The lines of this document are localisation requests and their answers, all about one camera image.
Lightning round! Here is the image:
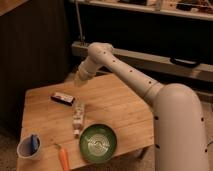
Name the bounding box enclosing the white cup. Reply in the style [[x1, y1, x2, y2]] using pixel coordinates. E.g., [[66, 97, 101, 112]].
[[17, 134, 42, 160]]

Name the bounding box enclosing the metal pole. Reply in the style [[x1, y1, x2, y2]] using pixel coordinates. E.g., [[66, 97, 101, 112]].
[[75, 0, 85, 45]]

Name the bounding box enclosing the wooden table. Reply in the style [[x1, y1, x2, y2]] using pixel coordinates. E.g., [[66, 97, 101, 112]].
[[17, 74, 153, 171]]

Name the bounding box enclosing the grey bench rail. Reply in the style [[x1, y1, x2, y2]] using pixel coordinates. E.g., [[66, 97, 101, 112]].
[[71, 41, 213, 83]]

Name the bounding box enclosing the upper shelf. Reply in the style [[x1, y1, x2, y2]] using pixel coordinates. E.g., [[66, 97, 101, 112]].
[[69, 0, 213, 21]]

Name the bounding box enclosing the green bowl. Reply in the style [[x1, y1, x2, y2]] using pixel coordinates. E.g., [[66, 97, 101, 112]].
[[79, 124, 117, 164]]

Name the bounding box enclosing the black eraser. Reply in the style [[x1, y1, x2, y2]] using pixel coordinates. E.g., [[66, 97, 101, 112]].
[[50, 92, 75, 106]]

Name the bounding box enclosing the small clear plastic bottle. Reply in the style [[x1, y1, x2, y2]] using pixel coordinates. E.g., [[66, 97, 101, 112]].
[[73, 101, 85, 138]]

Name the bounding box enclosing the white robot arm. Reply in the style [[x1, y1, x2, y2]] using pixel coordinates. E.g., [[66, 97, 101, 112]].
[[75, 42, 210, 171]]

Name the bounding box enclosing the black handle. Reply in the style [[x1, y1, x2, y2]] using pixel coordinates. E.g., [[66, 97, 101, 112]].
[[170, 58, 201, 68]]

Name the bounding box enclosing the orange carrot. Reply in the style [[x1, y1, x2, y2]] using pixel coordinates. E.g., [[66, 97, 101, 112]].
[[55, 144, 70, 171]]

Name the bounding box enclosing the blue marker in cup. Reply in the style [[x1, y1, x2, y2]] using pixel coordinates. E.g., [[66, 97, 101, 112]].
[[31, 135, 39, 154]]

